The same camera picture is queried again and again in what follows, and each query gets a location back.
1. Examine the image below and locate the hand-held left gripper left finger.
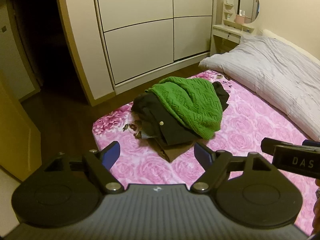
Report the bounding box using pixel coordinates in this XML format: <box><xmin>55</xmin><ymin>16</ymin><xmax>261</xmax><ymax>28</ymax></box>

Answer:
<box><xmin>45</xmin><ymin>141</ymin><xmax>123</xmax><ymax>195</ymax></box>

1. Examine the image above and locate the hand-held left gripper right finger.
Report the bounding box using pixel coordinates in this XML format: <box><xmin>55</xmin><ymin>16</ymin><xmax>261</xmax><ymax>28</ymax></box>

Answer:
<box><xmin>190</xmin><ymin>142</ymin><xmax>270</xmax><ymax>195</ymax></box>

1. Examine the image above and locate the green knitted sweater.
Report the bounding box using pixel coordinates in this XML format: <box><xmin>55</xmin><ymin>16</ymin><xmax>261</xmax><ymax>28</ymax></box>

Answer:
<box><xmin>144</xmin><ymin>76</ymin><xmax>223</xmax><ymax>140</ymax></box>

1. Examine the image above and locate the brown garment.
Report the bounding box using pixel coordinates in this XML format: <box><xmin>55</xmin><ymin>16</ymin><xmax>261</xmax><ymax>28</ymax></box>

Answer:
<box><xmin>156</xmin><ymin>137</ymin><xmax>198</xmax><ymax>163</ymax></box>

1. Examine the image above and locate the pink floral blanket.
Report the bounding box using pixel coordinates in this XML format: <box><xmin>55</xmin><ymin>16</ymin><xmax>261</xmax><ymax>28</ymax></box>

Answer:
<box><xmin>92</xmin><ymin>71</ymin><xmax>318</xmax><ymax>235</ymax></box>

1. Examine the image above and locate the black garment with button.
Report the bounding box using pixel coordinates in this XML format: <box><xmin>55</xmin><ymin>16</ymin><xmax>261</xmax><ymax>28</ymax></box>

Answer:
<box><xmin>131</xmin><ymin>92</ymin><xmax>203</xmax><ymax>147</ymax></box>

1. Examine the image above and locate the grey striped duvet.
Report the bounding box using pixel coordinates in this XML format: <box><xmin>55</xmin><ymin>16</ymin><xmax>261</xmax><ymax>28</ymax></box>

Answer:
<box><xmin>198</xmin><ymin>34</ymin><xmax>320</xmax><ymax>142</ymax></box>

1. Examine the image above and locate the yellow door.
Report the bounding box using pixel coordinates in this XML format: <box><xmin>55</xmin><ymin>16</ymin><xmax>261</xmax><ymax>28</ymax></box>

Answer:
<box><xmin>0</xmin><ymin>72</ymin><xmax>42</xmax><ymax>182</ymax></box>

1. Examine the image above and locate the white vanity table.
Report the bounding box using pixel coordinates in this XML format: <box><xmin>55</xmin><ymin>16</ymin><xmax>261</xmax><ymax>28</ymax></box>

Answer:
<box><xmin>210</xmin><ymin>24</ymin><xmax>257</xmax><ymax>55</ymax></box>

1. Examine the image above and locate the cream sliding-door wardrobe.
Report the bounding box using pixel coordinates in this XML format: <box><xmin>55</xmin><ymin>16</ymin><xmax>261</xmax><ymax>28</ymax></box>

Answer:
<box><xmin>54</xmin><ymin>0</ymin><xmax>218</xmax><ymax>107</ymax></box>

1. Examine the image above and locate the pink box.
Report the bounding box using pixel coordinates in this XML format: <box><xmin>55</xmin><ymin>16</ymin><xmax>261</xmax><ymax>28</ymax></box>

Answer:
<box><xmin>236</xmin><ymin>14</ymin><xmax>252</xmax><ymax>24</ymax></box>

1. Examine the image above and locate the white tiered shelf organizer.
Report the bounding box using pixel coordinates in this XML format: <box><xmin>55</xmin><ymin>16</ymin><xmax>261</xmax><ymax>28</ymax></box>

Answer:
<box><xmin>223</xmin><ymin>0</ymin><xmax>237</xmax><ymax>27</ymax></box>

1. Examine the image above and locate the round wall mirror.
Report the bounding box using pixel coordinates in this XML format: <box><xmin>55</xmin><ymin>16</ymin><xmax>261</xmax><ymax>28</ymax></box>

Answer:
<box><xmin>237</xmin><ymin>0</ymin><xmax>260</xmax><ymax>25</ymax></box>

